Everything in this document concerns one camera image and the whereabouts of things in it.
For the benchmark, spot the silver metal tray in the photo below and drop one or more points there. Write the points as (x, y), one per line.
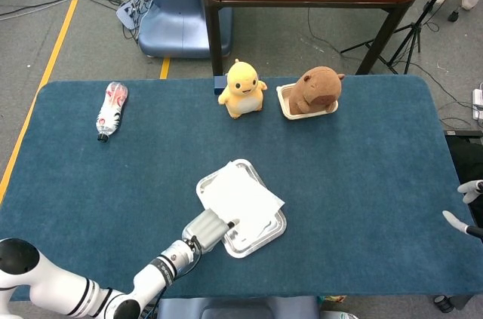
(245, 247)

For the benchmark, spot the white power strip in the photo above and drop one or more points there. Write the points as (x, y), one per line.
(478, 104)

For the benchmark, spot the yellow plush toy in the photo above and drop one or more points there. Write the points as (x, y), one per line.
(243, 92)

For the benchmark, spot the grey power strip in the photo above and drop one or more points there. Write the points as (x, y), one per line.
(130, 11)

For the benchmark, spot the black round knob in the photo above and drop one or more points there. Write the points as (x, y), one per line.
(444, 304)

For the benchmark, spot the beige plastic container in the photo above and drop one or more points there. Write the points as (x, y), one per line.
(302, 115)

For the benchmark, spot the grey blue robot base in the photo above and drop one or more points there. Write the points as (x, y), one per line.
(234, 309)

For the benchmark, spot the blue felt table cloth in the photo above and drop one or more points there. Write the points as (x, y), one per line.
(339, 183)

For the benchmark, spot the black tripod stand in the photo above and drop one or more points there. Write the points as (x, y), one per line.
(415, 26)

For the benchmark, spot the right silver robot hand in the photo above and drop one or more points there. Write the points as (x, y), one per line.
(471, 188)

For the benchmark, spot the black seat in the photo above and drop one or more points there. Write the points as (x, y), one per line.
(468, 160)

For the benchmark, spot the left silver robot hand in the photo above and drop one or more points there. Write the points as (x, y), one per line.
(205, 230)

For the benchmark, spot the small blue box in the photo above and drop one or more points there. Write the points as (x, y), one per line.
(219, 86)

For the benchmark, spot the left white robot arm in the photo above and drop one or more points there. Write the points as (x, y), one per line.
(56, 285)

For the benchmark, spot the plastic bottle red white label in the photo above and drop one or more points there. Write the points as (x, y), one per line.
(111, 111)

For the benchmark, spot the brown capybara plush toy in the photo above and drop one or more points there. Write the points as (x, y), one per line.
(313, 89)

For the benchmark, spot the blue grey machine base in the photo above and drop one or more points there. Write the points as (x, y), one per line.
(177, 21)

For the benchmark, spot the white paper sheet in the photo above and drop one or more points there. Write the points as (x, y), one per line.
(245, 198)

